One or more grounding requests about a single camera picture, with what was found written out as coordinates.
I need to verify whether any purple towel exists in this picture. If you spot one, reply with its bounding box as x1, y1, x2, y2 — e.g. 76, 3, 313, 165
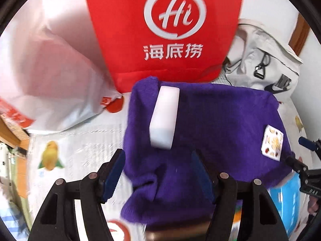
120, 76, 296, 225

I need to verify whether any wooden cabinet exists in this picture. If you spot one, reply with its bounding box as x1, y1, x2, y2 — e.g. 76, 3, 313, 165
0, 115, 30, 153

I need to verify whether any beige backpack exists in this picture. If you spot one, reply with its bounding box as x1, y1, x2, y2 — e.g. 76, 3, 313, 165
211, 18, 304, 96

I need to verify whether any white sponge block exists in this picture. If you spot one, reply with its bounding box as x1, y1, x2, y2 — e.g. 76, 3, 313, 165
149, 85, 180, 149

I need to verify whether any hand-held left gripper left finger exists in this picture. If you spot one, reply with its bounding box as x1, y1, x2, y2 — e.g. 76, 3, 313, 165
27, 149, 126, 241

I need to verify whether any wooden door frame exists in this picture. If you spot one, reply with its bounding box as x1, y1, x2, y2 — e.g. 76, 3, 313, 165
288, 12, 311, 56

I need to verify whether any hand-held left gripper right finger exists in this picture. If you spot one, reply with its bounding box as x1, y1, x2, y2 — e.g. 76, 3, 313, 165
191, 151, 287, 241

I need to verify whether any red shopping bag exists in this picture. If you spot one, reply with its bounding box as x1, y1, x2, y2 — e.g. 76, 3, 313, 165
81, 0, 246, 93

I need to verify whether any small patterned packet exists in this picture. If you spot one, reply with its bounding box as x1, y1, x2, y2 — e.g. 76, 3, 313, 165
260, 125, 284, 161

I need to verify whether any blue tissue pack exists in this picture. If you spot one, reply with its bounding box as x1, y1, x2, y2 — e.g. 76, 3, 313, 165
268, 172, 305, 241

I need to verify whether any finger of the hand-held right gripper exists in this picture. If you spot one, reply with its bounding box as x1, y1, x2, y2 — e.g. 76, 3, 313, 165
286, 156, 311, 179
298, 137, 321, 155

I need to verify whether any white plastic bag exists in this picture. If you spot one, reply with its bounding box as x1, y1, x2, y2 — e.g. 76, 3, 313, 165
0, 0, 124, 132

